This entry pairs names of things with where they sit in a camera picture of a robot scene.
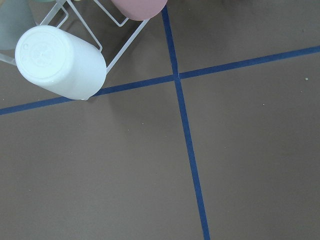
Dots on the white wire cup rack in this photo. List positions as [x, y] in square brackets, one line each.
[59, 6]

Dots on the green plastic cup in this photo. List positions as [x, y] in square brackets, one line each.
[15, 19]

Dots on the white plastic cup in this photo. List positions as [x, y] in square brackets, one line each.
[60, 62]

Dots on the pink plastic cup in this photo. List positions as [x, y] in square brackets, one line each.
[139, 10]

